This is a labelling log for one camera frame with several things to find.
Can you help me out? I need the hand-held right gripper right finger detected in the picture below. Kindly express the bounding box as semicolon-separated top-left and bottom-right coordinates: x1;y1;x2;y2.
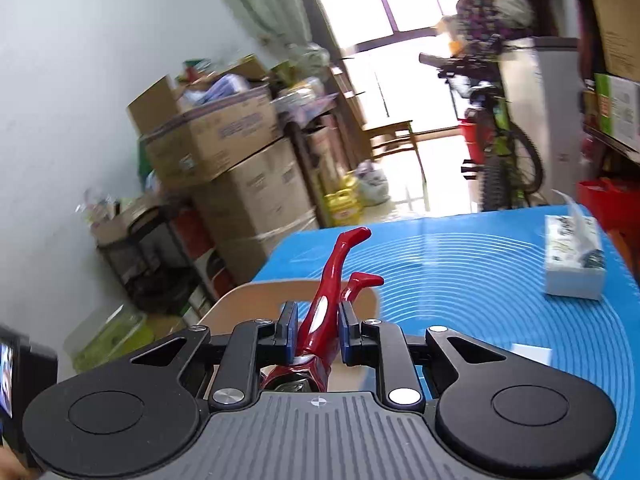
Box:
339;300;508;407

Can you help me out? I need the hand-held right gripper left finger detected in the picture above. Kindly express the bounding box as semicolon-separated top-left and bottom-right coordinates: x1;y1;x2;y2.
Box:
130;301;300;408

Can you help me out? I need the red toy figure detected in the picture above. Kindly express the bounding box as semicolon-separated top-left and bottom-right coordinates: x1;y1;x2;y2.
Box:
260;227;386;393

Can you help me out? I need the beige plastic basket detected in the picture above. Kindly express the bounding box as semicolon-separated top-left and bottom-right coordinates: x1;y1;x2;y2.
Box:
197;280;382;396

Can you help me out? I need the small white box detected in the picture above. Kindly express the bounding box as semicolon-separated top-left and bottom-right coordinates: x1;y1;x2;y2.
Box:
510;344;553;367

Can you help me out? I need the person's left hand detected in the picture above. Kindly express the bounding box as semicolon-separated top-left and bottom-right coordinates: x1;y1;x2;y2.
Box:
0;442;28;480

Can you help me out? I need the green clear-lid container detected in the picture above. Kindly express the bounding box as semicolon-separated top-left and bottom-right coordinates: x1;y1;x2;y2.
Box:
64;304;157;375

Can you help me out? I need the large closed cardboard box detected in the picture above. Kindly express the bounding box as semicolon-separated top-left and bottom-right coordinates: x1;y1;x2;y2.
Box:
191;137;321;283

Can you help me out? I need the yellow plastic container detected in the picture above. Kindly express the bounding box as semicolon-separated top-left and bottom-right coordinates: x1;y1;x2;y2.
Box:
321;174;364;227

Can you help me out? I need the blue silicone mat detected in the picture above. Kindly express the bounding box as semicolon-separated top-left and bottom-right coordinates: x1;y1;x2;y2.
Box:
250;202;640;480

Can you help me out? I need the white plastic floor bag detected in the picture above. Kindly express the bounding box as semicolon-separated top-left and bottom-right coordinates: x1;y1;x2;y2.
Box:
356;159;392;207

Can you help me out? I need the black metal cart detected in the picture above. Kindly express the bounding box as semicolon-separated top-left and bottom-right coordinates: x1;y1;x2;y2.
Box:
94;204;202;312

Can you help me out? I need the small cardboard box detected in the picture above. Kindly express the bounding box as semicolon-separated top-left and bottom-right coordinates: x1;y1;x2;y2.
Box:
90;195;166;247

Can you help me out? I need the wooden chair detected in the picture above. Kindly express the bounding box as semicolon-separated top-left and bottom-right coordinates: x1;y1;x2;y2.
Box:
331;60;432;212

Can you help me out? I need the open cardboard box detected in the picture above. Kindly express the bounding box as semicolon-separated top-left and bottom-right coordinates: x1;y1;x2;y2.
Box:
127;55;284;192

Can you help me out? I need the cluttered wooden side table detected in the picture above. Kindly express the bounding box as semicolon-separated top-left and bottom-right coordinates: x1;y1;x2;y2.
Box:
280;95;371;226

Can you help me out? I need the white tissue box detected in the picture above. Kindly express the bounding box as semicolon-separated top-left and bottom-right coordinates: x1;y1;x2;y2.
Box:
544;189;607;301

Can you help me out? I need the black green bicycle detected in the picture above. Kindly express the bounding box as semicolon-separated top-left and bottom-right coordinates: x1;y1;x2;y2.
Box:
418;51;547;214

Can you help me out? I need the red paper bag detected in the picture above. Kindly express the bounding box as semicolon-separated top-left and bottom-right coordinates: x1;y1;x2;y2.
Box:
576;176;632;232

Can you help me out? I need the pale green curtain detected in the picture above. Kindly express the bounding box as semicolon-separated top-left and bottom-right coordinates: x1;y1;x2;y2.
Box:
206;0;312;57

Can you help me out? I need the floral fabric bag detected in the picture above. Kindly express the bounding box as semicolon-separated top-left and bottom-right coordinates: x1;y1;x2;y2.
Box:
454;0;507;57

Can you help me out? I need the green white carton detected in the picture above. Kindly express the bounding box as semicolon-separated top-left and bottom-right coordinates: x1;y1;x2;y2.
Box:
594;73;640;152

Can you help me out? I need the grey green cloth bundle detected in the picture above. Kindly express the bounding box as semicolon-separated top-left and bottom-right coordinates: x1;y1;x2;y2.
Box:
482;0;535;31

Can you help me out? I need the tall cardboard box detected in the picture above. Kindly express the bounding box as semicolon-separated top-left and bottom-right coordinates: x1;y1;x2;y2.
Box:
581;0;640;82

